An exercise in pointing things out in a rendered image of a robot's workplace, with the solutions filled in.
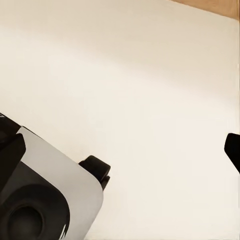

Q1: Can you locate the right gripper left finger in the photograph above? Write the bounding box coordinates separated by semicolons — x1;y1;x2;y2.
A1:
0;133;26;193

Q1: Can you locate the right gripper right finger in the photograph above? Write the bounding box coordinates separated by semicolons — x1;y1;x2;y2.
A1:
224;133;240;173

